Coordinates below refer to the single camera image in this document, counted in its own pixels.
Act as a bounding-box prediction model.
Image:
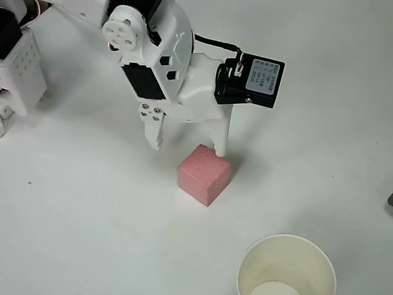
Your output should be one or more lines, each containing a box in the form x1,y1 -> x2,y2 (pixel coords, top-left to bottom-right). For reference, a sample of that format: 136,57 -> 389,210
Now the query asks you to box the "pink foam cube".
177,143 -> 232,207

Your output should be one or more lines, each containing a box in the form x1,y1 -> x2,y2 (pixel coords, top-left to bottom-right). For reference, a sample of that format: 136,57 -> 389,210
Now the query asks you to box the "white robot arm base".
0,29 -> 49,138

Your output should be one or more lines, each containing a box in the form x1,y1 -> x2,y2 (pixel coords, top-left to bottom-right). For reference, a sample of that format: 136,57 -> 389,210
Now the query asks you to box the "white paper cup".
236,233 -> 338,295

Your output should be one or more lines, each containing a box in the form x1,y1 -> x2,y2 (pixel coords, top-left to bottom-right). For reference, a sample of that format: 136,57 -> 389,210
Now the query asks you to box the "black camera cable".
195,33 -> 246,77

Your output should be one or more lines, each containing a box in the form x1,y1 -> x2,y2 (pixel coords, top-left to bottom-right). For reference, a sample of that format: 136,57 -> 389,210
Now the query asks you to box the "black camera box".
214,52 -> 286,109

